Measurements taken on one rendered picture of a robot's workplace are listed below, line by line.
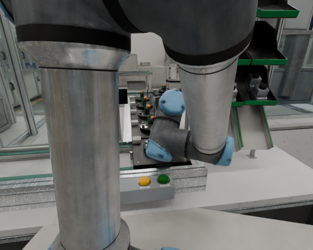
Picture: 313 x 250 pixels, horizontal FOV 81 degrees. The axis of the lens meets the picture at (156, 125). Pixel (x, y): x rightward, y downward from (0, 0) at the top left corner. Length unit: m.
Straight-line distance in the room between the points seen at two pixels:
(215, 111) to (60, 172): 0.22
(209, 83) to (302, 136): 1.79
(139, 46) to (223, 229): 10.89
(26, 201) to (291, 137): 1.84
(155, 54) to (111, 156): 11.15
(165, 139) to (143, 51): 10.85
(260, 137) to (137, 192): 0.61
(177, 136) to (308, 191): 0.69
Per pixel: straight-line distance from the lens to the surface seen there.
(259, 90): 0.86
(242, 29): 0.20
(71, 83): 0.20
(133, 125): 1.16
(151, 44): 11.33
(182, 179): 0.76
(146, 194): 0.68
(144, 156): 0.82
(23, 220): 0.84
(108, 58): 0.20
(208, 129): 0.33
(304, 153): 2.11
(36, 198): 0.83
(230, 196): 0.84
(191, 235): 0.68
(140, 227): 0.69
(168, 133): 0.48
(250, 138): 0.95
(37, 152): 1.06
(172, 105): 0.49
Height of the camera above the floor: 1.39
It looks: 21 degrees down
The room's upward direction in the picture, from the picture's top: straight up
